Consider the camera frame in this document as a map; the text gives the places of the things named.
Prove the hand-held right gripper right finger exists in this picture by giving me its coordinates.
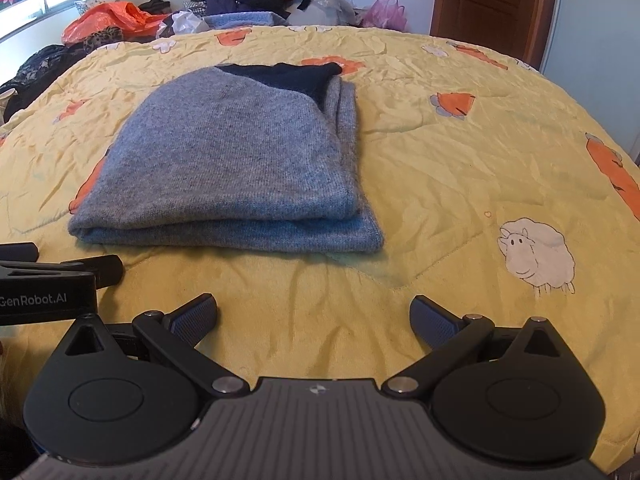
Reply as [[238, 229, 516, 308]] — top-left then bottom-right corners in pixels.
[[382, 295, 571, 401]]

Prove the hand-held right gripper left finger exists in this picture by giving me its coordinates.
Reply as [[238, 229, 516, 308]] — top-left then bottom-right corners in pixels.
[[60, 294, 251, 398]]

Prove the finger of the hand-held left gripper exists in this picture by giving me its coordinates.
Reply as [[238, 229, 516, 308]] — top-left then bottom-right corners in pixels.
[[0, 242, 40, 262], [0, 255, 124, 288]]

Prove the grey sweater with navy sleeves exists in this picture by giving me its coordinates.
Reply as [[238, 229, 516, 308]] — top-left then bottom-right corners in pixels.
[[67, 62, 386, 253]]

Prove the dark floral cloth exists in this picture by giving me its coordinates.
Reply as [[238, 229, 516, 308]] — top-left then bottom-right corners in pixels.
[[0, 44, 86, 123]]

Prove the yellow printed quilt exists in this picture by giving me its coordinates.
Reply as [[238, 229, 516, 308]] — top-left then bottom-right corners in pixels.
[[0, 25, 640, 480]]

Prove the leopard print cloth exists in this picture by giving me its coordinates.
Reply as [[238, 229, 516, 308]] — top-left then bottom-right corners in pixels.
[[82, 25, 126, 53]]

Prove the orange plastic bag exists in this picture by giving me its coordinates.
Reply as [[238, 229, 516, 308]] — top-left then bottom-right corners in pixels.
[[62, 2, 168, 43]]

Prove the white crumpled plastic bag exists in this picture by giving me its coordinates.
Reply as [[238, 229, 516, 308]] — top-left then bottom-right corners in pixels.
[[157, 10, 211, 38]]

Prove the white floral pillow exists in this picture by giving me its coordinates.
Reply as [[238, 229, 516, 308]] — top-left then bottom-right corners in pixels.
[[74, 0, 121, 16]]

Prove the light blue fleece blanket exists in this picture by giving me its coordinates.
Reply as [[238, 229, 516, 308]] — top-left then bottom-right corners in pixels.
[[202, 11, 288, 31]]

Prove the pink plastic bag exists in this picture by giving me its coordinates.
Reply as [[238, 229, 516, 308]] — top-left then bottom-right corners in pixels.
[[361, 0, 408, 31]]

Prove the brown wooden door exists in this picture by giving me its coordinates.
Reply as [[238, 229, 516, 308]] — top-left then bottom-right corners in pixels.
[[431, 0, 561, 68]]

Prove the grey clear plastic bundle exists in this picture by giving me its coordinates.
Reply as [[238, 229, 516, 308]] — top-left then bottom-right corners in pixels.
[[287, 0, 358, 27]]

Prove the pale blue wardrobe door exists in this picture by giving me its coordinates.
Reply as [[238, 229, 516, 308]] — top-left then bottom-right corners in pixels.
[[540, 0, 640, 156]]

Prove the window frame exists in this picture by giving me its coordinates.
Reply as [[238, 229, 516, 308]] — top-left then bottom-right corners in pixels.
[[0, 0, 103, 41]]

